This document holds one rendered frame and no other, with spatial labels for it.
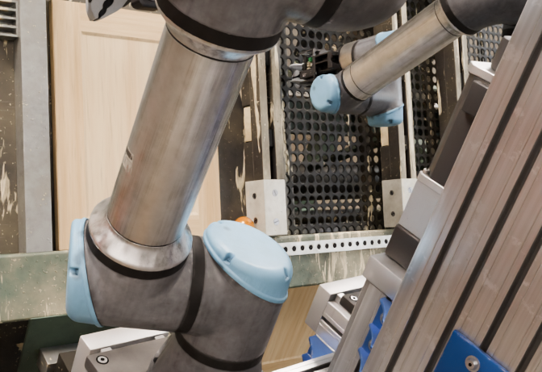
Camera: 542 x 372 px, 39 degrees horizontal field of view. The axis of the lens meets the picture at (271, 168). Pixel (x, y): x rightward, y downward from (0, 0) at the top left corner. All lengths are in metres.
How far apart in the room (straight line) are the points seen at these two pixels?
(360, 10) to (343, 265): 1.27
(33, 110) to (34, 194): 0.16
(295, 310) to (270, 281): 1.38
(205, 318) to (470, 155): 0.35
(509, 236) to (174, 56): 0.39
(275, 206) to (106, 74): 0.47
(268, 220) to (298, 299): 0.58
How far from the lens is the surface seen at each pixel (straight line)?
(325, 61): 1.68
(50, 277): 1.46
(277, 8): 0.64
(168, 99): 0.69
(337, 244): 1.84
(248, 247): 0.89
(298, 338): 2.35
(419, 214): 0.99
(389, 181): 2.01
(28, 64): 1.49
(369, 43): 1.60
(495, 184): 0.83
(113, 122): 1.56
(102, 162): 1.54
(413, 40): 1.35
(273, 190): 1.69
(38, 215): 1.46
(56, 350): 1.50
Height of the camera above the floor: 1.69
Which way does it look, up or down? 22 degrees down
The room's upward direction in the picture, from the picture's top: 19 degrees clockwise
